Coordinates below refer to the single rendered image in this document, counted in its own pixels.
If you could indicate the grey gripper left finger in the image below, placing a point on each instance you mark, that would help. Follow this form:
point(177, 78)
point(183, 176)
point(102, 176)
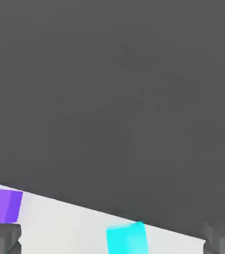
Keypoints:
point(1, 240)

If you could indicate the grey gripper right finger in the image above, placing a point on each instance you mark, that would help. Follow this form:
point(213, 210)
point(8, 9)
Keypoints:
point(223, 241)

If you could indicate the small cyan cube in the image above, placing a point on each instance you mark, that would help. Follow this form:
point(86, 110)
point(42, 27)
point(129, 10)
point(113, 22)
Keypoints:
point(127, 239)

